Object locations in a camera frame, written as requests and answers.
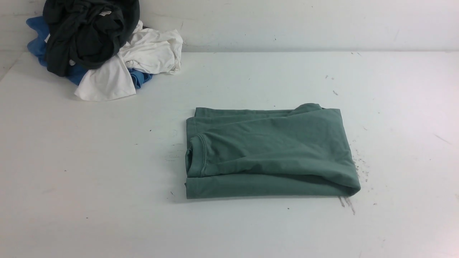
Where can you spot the white crumpled garment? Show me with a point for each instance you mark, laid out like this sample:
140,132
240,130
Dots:
146,52

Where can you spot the black crumpled garment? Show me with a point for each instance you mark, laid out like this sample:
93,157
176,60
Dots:
87,32

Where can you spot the blue crumpled garment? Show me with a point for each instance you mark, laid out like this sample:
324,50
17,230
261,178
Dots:
75,73

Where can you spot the green long-sleeved shirt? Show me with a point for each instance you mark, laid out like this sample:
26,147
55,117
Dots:
250,153

